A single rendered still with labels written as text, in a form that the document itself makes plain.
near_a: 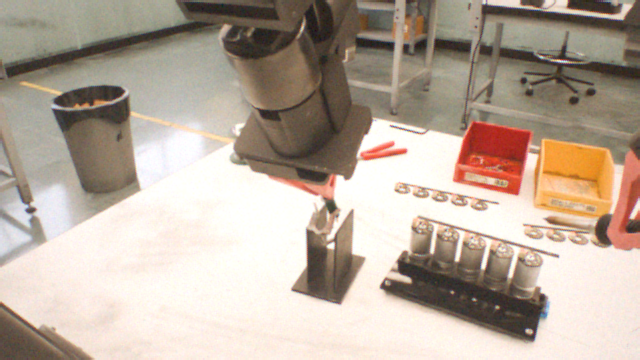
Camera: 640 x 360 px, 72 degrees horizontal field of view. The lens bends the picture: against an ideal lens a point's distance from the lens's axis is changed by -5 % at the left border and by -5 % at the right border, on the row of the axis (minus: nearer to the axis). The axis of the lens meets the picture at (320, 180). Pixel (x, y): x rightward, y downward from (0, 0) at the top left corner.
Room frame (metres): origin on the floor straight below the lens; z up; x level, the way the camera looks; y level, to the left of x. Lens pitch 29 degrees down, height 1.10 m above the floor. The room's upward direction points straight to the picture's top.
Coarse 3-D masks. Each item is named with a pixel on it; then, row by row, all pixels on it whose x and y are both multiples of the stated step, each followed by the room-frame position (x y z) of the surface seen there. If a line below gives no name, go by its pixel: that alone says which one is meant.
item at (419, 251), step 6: (414, 234) 0.40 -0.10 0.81; (432, 234) 0.40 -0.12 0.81; (414, 240) 0.40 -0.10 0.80; (420, 240) 0.40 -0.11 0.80; (426, 240) 0.40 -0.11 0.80; (414, 246) 0.40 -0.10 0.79; (420, 246) 0.40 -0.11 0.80; (426, 246) 0.40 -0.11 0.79; (408, 252) 0.41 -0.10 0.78; (414, 252) 0.40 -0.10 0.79; (420, 252) 0.40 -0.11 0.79; (426, 252) 0.40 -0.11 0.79; (408, 258) 0.41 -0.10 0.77; (414, 258) 0.40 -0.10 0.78; (420, 258) 0.40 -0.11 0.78; (426, 258) 0.40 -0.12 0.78
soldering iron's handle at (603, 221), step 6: (600, 216) 0.29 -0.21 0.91; (606, 216) 0.28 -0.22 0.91; (600, 222) 0.28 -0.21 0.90; (606, 222) 0.28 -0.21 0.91; (630, 222) 0.26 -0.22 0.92; (636, 222) 0.26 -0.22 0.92; (600, 228) 0.28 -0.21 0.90; (606, 228) 0.28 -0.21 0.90; (630, 228) 0.26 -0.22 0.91; (636, 228) 0.25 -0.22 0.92; (600, 234) 0.28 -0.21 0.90; (606, 234) 0.27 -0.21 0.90; (600, 240) 0.28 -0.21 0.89; (606, 240) 0.27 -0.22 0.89
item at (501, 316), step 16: (400, 272) 0.40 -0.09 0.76; (384, 288) 0.37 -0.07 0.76; (400, 288) 0.37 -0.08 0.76; (416, 288) 0.37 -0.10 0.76; (432, 288) 0.37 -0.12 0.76; (448, 288) 0.37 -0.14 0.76; (432, 304) 0.35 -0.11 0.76; (448, 304) 0.35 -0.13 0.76; (464, 304) 0.35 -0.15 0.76; (480, 304) 0.35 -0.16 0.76; (496, 304) 0.35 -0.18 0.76; (480, 320) 0.32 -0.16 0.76; (496, 320) 0.32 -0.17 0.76; (512, 320) 0.32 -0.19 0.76; (528, 320) 0.32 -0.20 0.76; (528, 336) 0.30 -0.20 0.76
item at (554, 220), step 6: (552, 216) 0.34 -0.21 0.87; (552, 222) 0.33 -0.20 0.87; (558, 222) 0.33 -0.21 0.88; (564, 222) 0.32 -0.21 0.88; (570, 222) 0.31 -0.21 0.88; (576, 222) 0.31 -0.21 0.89; (582, 222) 0.30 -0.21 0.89; (588, 222) 0.30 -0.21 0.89; (594, 222) 0.29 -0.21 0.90; (576, 228) 0.31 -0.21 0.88; (582, 228) 0.30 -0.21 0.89; (588, 228) 0.29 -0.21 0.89; (594, 228) 0.29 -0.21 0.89; (594, 234) 0.29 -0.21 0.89
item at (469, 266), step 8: (472, 240) 0.39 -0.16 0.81; (464, 248) 0.38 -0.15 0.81; (464, 256) 0.38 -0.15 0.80; (472, 256) 0.37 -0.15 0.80; (480, 256) 0.37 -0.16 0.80; (464, 264) 0.38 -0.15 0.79; (472, 264) 0.37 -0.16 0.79; (480, 264) 0.37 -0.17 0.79; (456, 272) 0.39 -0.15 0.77; (464, 272) 0.37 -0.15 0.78; (472, 272) 0.37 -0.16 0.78; (472, 280) 0.37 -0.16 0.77
